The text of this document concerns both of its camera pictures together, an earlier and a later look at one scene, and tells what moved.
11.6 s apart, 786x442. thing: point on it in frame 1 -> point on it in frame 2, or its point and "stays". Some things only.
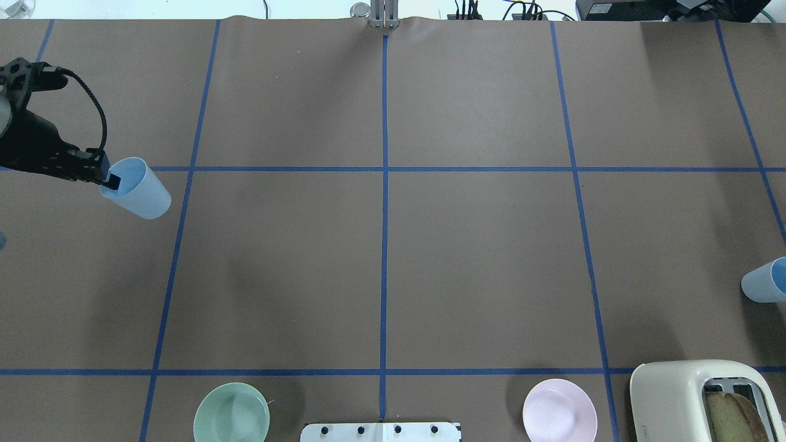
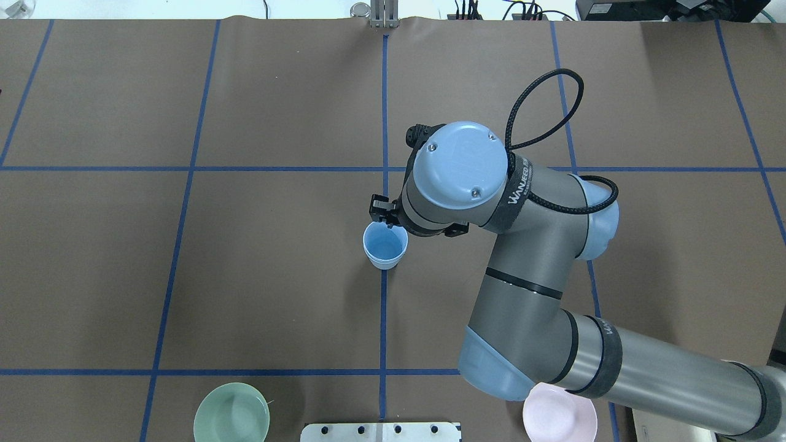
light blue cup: (766, 283) -> (384, 246)
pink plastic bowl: (558, 410) stays
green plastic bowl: (233, 412) stays
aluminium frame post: (384, 14) stays
